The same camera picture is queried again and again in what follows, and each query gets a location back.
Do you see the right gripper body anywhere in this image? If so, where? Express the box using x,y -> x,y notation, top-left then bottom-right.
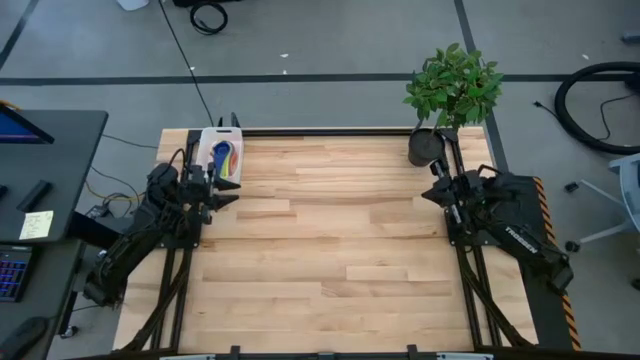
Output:
428,158 -> 484,227

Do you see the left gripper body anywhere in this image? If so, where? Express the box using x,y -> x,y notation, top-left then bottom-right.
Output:
185,163 -> 217,226

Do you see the yellow measuring cup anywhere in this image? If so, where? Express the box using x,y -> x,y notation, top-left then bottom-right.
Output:
221,149 -> 236,180

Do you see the navy blue measuring cup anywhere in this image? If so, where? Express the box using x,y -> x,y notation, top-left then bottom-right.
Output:
211,140 -> 235,180

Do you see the white plastic basket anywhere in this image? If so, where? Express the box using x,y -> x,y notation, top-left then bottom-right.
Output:
193,125 -> 245,185

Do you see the green potted plant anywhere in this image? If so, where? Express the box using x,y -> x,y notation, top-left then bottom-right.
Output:
402,42 -> 505,169

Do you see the black side plate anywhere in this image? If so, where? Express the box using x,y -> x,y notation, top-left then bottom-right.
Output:
67,212 -> 135,251

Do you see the black desk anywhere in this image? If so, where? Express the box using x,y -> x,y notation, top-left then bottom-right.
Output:
0,109 -> 109,360

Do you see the black hazard striped platform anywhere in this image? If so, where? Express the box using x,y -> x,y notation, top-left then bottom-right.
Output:
497,174 -> 584,351

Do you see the black marker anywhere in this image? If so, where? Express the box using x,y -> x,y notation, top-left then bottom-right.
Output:
15,179 -> 53,214

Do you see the yellow sticky note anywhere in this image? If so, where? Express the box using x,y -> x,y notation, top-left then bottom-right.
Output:
18,209 -> 55,241

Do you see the grey office chair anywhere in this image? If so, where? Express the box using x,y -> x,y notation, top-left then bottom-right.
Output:
564,152 -> 640,254

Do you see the blue lit monitor screen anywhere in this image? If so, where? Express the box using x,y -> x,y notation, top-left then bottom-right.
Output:
0,102 -> 55,146

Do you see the backlit keyboard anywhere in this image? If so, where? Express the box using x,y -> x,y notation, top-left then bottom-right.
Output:
0,244 -> 34,304

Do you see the black computer mouse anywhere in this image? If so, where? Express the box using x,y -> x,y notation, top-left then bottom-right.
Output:
0,316 -> 50,360

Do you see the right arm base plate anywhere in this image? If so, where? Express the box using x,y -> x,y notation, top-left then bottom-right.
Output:
443,206 -> 501,249

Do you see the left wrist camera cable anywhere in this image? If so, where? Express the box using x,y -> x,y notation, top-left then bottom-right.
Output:
164,147 -> 189,174

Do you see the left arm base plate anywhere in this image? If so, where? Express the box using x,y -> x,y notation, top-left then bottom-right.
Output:
157,209 -> 204,250

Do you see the black aluminium table frame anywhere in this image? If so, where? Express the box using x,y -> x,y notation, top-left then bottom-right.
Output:
119,127 -> 539,360

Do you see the black looped cable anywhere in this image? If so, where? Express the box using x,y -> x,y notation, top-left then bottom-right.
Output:
85,192 -> 146,220

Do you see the thin black desk cable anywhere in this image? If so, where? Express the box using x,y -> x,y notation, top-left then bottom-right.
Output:
102,133 -> 160,150

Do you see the thin yellow cable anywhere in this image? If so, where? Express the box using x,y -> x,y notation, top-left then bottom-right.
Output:
83,178 -> 144,202

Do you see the thin black plug cable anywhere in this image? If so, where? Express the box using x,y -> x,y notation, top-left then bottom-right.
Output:
532,92 -> 640,142

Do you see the large black hose ring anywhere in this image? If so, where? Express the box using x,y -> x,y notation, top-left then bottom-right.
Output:
553,61 -> 640,156

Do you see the long black floor cable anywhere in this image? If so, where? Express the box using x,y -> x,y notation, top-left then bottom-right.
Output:
158,0 -> 216,126

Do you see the coiled black cable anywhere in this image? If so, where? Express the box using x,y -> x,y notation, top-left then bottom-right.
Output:
188,1 -> 230,37

